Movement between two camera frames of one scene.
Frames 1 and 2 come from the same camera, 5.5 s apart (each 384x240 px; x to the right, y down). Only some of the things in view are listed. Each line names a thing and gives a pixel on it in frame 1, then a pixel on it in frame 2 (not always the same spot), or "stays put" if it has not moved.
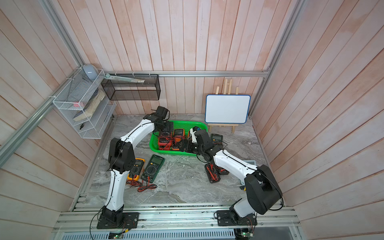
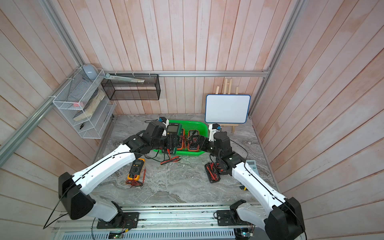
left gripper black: (169, 127) → (169, 144)
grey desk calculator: (251, 162) stays put
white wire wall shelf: (86, 104) stays put
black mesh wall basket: (120, 90) stays put
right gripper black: (185, 142) → (201, 140)
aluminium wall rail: (187, 74) stays put
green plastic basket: (187, 125) stays put
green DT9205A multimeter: (152, 168) → (174, 131)
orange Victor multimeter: (179, 134) stays put
